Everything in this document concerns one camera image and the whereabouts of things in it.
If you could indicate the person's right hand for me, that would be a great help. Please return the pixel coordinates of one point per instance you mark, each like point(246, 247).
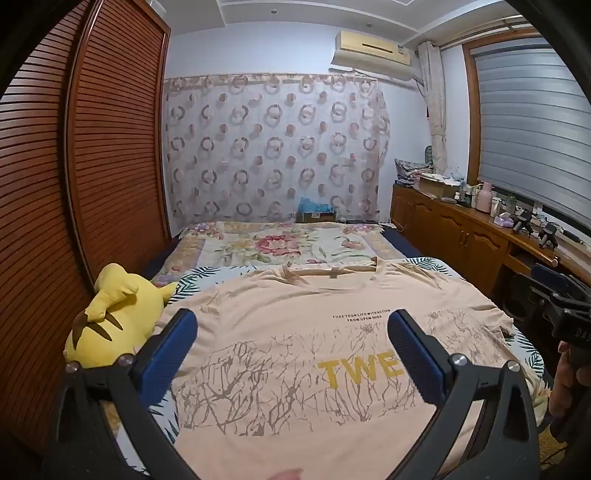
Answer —
point(562, 385)

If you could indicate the curtain rod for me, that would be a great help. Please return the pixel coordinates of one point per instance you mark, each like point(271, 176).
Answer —
point(485, 34)

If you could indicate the green hand fan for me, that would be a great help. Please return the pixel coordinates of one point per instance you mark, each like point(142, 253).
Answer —
point(428, 156)

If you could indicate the pink thermos jug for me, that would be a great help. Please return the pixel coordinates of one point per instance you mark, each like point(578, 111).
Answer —
point(484, 198)

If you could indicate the wooden louvered wardrobe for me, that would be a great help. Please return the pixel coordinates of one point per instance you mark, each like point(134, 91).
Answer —
point(111, 138)

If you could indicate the yellow plush toy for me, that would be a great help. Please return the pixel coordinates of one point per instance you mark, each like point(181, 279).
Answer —
point(111, 318)

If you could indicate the leaf-print blanket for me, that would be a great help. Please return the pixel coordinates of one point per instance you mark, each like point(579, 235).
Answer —
point(194, 278)

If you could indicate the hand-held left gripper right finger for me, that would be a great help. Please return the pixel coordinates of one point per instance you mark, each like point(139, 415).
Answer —
point(415, 355)

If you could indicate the white air conditioner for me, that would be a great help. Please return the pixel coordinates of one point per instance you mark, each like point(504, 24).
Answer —
point(369, 53)

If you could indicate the beige printed t-shirt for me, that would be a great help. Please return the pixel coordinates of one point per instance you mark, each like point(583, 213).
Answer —
point(277, 323)

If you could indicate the small black stand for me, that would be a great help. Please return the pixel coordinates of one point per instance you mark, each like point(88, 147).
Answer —
point(524, 221)
point(548, 235)

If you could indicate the floral bedspread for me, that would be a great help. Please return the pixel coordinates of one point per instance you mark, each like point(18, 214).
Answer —
point(277, 242)

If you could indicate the wooden window frame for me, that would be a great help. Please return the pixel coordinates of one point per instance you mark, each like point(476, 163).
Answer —
point(470, 115)

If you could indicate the blue bag on box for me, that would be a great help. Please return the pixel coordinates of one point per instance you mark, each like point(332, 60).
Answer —
point(316, 214)

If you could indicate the wooden cabinet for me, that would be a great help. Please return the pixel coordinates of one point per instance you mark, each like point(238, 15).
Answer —
point(443, 226)

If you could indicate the open cardboard box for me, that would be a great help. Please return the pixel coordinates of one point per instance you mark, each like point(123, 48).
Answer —
point(436, 187)

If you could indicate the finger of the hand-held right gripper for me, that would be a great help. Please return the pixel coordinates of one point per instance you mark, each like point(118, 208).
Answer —
point(547, 274)

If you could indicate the grey window blind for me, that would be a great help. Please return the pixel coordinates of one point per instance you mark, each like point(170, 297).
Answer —
point(531, 129)

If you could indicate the small purple object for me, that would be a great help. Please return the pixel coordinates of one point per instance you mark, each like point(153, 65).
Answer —
point(506, 220)

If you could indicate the circle-patterned wall curtain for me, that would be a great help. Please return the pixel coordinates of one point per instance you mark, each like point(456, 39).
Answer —
point(277, 147)

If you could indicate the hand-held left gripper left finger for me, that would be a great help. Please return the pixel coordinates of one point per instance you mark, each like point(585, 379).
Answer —
point(171, 353)

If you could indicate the cream window curtain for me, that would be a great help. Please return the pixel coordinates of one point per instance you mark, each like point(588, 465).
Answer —
point(434, 101)

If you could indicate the white cup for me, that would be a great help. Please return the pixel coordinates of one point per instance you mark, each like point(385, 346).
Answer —
point(496, 206)

